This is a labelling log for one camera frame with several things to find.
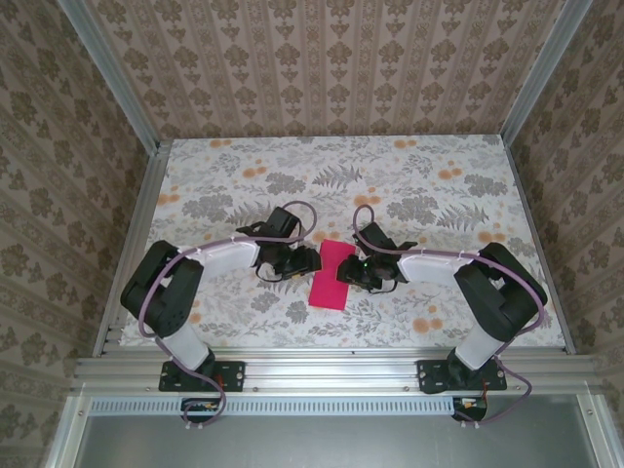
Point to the pink paper sheet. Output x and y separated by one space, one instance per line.
329 283

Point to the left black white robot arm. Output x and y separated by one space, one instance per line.
161 292

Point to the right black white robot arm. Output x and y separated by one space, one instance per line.
502 302

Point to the floral patterned tablecloth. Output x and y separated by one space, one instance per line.
341 170

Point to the black connector board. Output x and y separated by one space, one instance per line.
200 409
470 408

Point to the grey metal panel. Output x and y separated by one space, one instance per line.
317 443

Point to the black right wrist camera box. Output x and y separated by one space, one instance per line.
375 236

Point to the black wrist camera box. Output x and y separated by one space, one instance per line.
283 222
375 236

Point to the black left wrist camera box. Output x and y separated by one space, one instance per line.
283 222

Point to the long aluminium frame rail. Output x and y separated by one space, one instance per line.
331 370

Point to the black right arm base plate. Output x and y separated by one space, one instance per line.
431 375

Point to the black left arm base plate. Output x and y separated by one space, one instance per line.
234 375

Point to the aluminium table side rail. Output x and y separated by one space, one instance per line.
536 229
136 234

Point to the aluminium frame post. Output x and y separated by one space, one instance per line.
112 73
541 73

